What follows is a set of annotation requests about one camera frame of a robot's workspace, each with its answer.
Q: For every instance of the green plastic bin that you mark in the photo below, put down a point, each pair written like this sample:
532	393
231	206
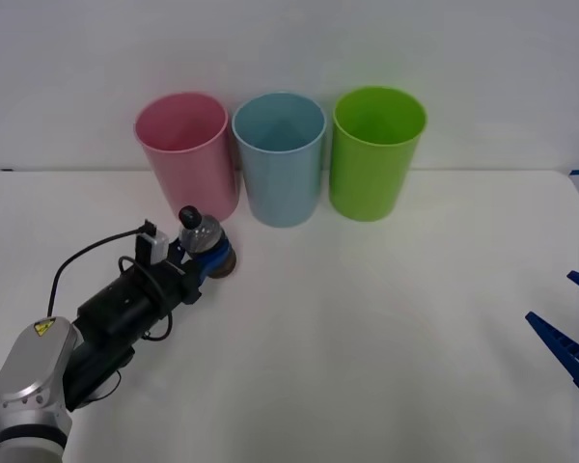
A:
371	173

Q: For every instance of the pink plastic bin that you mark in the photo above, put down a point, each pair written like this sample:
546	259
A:
185	159

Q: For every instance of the pale blue plastic bin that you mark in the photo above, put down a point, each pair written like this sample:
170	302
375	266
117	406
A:
280	178

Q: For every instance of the silver and black left arm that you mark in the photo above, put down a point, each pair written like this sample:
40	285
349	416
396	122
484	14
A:
38	366

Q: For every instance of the clear plastic bottle black cap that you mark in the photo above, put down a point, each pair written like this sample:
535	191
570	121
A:
200	235

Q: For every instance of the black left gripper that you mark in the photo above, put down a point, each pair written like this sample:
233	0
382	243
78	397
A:
178	284

